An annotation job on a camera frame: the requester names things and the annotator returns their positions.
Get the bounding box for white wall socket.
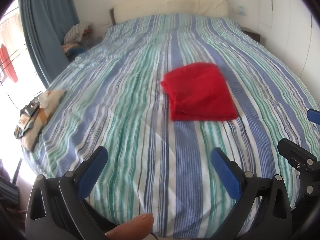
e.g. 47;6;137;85
232;5;247;16

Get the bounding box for white wardrobe doors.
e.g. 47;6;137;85
259;0;319;102

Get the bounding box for red hanging garment outside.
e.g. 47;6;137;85
0;44;18;83

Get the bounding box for patterned folded cloth stack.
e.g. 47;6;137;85
14;89;66;152

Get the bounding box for teal curtain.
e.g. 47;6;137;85
18;0;79;88

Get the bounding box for cream headboard cushion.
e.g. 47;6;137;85
110;0;229;25

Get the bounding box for left hand thumb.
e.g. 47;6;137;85
105;213;154;240

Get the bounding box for pile of clothes on nightstand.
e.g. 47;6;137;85
62;22;98;62

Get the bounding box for red sweater with white rabbit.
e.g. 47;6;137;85
161;62;238;121

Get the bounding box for striped blue green bedsheet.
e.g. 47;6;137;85
24;14;319;239

